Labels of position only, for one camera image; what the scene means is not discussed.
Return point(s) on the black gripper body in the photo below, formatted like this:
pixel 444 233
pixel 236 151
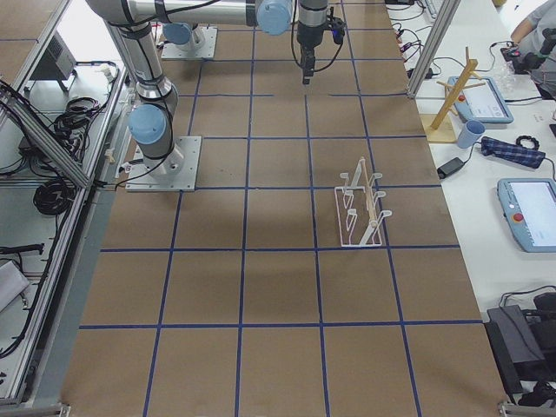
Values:
pixel 307 40

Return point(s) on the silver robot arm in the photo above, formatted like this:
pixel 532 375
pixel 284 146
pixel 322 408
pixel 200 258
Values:
pixel 151 123
pixel 184 35

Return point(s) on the light blue cup on desk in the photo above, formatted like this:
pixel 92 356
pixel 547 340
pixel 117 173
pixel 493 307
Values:
pixel 470 133

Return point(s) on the wooden mug tree stand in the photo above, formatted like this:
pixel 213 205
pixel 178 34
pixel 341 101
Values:
pixel 436 128

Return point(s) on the black power adapter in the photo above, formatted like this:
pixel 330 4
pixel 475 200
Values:
pixel 449 168

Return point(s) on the far teach pendant tablet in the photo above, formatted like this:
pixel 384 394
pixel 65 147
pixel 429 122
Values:
pixel 481 100

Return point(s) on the teach pendant tablet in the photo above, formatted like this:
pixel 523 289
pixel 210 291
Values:
pixel 529 208
pixel 481 100

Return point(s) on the black hair scrunchie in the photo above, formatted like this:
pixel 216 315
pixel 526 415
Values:
pixel 528 142

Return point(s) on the seated person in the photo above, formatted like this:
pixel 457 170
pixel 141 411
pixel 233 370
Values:
pixel 528 35

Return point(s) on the blue plaid folded umbrella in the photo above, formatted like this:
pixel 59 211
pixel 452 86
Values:
pixel 511 152

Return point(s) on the grey electronics box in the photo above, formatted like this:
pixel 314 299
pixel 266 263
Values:
pixel 56 64

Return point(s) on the near teach pendant tablet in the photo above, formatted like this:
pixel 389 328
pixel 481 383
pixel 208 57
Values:
pixel 529 208

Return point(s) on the black bag on desk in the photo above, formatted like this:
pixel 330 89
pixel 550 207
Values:
pixel 523 345

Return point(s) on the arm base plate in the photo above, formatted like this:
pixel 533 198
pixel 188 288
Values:
pixel 171 52
pixel 177 173

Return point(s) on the aluminium frame post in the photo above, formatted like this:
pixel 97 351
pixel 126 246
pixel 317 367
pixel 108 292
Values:
pixel 434 39

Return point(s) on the white wire cup rack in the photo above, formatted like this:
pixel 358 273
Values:
pixel 358 211

